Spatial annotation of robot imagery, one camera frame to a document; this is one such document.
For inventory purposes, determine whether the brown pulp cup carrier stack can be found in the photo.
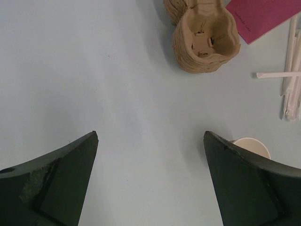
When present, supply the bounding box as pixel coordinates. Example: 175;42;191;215
163;0;240;73

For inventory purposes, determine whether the pile of white wrapped straws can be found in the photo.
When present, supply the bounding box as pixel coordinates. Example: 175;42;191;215
282;16;301;121

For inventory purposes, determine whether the pink kraft paper bag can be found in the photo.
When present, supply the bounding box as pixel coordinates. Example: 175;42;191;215
226;0;301;45

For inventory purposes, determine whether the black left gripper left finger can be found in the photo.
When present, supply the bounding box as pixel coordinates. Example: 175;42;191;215
0;131;98;226

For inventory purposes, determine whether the single brown paper cup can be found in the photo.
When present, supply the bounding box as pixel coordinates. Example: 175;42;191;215
230;137;271;160

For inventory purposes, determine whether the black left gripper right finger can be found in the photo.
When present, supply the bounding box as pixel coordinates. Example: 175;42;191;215
203;131;301;226

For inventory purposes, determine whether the horizontal white wrapped straw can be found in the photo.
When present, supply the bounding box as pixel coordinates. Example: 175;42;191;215
256;72;301;79

